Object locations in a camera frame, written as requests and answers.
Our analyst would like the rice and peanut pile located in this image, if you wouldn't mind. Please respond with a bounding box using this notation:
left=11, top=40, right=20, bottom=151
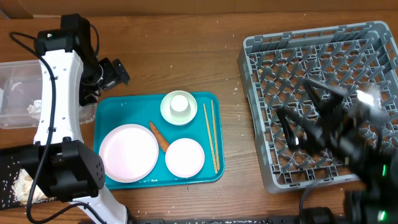
left=12, top=169, right=55, bottom=205

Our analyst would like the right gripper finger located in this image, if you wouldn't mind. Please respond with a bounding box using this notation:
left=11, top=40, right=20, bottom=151
left=276, top=107, right=300, bottom=151
left=303, top=79, right=348, bottom=108

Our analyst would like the orange carrot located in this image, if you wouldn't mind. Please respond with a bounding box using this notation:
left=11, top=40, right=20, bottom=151
left=149, top=121, right=170, bottom=153

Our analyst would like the grey dishwasher rack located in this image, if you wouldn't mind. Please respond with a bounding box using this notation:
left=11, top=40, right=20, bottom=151
left=238, top=21, right=397, bottom=194

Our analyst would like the white cup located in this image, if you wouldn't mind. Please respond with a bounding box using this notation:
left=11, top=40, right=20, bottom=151
left=170, top=95, right=190, bottom=114

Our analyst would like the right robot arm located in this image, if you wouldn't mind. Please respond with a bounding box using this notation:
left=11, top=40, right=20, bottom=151
left=276, top=79, right=397, bottom=223

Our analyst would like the small white plate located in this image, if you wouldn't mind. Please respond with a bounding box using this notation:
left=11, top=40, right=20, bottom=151
left=165, top=138, right=205, bottom=178

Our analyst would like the white saucer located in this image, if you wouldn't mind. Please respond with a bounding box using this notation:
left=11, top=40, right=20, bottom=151
left=160, top=90, right=198, bottom=126

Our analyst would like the black tray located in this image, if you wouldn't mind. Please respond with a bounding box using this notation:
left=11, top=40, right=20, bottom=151
left=1, top=148, right=26, bottom=210

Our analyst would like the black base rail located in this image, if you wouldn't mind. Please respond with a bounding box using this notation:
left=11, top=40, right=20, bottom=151
left=133, top=214, right=352, bottom=224

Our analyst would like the right wooden chopstick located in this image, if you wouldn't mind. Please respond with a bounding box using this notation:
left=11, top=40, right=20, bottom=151
left=211, top=100, right=220, bottom=172

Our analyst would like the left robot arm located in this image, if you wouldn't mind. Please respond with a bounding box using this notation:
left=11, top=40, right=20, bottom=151
left=20, top=14, right=135, bottom=223

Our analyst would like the teal plastic tray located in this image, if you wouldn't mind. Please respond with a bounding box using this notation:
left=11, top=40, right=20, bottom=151
left=93, top=92, right=225, bottom=190

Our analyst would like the clear plastic bin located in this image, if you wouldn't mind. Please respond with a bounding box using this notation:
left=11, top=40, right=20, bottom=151
left=0, top=58, right=97, bottom=129

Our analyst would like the left wooden chopstick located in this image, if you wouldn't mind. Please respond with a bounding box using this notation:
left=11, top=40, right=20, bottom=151
left=203, top=103, right=218, bottom=174

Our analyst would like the large white plate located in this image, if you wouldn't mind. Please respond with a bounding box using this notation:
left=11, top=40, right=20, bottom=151
left=99, top=124, right=159, bottom=183

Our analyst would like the wooden chopstick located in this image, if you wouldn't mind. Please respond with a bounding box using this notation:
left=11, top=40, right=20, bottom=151
left=203, top=103, right=218, bottom=174
left=211, top=100, right=220, bottom=172

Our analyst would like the white tissue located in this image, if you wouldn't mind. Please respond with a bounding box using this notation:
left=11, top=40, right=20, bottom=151
left=27, top=100, right=42, bottom=114

